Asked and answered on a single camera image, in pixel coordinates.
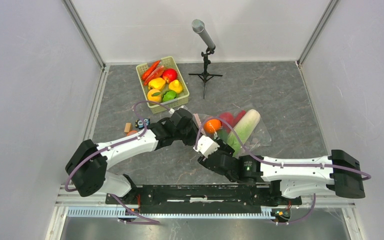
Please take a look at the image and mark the fake green avocado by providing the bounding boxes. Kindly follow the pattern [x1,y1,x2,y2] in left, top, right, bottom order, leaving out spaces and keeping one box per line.
[216,128,229,143]

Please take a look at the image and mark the clear zip top bag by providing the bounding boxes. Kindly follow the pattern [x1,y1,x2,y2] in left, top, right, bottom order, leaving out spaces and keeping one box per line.
[193,103,272,157]

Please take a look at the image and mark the fake napa cabbage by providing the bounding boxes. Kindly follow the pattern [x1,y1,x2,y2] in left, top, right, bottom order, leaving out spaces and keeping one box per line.
[227,109,261,157]

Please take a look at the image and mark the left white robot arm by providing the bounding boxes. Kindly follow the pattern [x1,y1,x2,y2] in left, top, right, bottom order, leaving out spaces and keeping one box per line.
[64,108,198,204]

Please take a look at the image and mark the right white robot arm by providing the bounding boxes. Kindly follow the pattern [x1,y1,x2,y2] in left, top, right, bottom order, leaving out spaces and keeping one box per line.
[196,145,366,204]

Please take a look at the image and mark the fake orange with leaf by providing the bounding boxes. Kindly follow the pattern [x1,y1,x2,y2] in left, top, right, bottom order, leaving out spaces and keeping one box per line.
[147,88,163,105]

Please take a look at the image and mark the fake yellow pear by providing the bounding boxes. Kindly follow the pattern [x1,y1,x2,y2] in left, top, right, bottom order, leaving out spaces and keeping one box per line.
[168,79,184,94]

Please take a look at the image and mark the fake red pepper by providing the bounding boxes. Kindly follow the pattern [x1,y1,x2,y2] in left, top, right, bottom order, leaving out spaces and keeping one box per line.
[219,110,247,127]

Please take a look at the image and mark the fake yellow pepper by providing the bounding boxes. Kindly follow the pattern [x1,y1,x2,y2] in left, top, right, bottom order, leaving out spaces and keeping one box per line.
[148,77,166,91]

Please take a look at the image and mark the fake red apple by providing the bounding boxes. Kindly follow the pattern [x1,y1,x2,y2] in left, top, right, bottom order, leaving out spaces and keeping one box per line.
[161,68,178,84]

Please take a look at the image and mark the fake red chili bag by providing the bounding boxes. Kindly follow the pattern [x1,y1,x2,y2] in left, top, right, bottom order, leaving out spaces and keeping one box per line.
[143,65,165,86]

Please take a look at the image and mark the fake carrot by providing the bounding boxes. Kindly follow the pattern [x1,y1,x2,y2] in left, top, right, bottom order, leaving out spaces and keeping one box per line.
[141,60,161,81]

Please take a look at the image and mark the blue owl toy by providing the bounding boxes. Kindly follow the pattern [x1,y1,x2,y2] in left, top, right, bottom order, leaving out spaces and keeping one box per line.
[134,118,150,130]

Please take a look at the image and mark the orange half slice toy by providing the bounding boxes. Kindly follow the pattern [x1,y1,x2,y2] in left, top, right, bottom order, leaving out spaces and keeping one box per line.
[126,130,138,136]

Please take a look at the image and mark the green plastic basket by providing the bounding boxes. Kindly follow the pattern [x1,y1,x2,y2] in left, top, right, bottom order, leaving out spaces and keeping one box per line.
[136,56,190,114]

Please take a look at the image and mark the small wooden block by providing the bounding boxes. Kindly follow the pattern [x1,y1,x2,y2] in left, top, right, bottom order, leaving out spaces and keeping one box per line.
[123,122,132,134]

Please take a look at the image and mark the black microphone tripod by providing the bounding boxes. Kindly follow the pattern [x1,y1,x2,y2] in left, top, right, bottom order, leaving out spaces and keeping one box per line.
[188,47,223,99]

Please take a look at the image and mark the grey microphone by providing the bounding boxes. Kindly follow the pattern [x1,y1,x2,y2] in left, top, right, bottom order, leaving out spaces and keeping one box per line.
[191,19,216,50]

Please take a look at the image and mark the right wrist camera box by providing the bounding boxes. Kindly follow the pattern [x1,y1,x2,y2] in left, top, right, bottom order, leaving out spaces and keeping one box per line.
[193,135,220,158]

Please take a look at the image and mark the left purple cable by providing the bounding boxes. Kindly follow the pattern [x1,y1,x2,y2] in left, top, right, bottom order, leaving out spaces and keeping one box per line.
[64,100,176,226]

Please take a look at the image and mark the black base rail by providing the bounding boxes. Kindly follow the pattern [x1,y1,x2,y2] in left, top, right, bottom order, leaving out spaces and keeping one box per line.
[120,184,302,215]

